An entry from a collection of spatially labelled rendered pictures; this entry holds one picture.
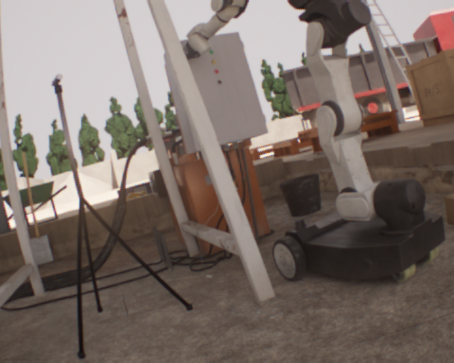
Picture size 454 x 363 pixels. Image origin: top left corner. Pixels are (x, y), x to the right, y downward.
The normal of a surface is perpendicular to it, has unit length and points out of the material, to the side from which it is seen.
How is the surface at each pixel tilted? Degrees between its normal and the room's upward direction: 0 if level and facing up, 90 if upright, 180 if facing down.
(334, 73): 94
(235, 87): 90
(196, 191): 90
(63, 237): 90
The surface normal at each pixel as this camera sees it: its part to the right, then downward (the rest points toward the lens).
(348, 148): 0.35, -0.21
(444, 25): -0.29, 0.06
